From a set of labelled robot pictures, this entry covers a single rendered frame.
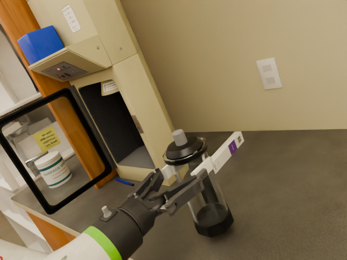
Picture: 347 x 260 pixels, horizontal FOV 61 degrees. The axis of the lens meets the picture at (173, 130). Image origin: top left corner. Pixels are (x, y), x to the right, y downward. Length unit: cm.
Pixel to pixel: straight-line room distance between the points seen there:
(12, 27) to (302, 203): 111
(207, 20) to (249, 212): 73
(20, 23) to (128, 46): 45
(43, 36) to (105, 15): 24
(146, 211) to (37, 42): 72
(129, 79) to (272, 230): 61
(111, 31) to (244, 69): 52
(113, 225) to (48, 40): 74
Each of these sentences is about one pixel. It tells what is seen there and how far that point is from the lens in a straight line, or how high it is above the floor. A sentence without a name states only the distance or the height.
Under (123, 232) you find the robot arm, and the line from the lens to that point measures 56.
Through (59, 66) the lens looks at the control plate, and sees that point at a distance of 105.
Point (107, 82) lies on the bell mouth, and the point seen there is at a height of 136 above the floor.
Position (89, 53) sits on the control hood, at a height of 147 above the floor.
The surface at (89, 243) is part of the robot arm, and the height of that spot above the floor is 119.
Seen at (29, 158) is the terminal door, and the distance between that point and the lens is 120.
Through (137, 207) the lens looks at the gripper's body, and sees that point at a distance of 59.
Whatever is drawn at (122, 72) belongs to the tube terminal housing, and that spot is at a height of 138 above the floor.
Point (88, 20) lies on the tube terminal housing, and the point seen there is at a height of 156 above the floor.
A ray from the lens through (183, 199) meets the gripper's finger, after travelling 60.
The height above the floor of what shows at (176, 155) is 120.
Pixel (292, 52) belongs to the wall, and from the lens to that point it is 110.
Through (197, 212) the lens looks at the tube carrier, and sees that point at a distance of 74.
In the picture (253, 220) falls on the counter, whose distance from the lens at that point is 83.
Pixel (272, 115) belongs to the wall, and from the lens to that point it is 123.
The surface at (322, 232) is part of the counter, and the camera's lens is 76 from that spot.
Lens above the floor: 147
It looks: 19 degrees down
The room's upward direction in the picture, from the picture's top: 23 degrees counter-clockwise
